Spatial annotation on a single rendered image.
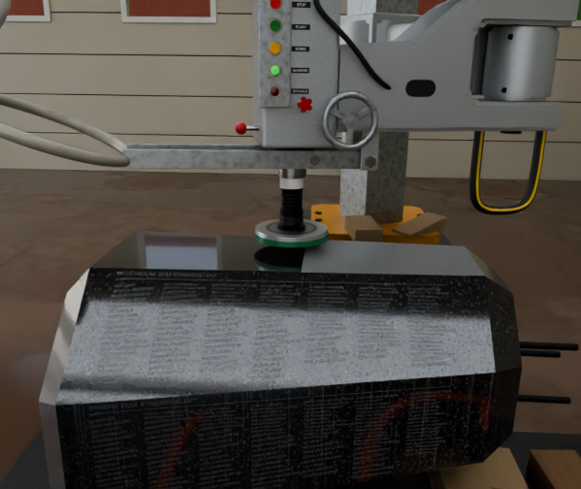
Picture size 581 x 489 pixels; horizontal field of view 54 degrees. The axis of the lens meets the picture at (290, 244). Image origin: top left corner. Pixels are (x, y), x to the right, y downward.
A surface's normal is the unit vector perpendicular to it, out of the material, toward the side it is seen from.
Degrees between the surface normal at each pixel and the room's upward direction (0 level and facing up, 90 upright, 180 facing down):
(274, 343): 45
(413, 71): 90
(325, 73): 90
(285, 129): 90
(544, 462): 0
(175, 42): 90
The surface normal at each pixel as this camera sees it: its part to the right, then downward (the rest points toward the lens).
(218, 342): -0.01, -0.47
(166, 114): -0.05, 0.29
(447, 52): 0.17, 0.30
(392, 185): 0.46, 0.27
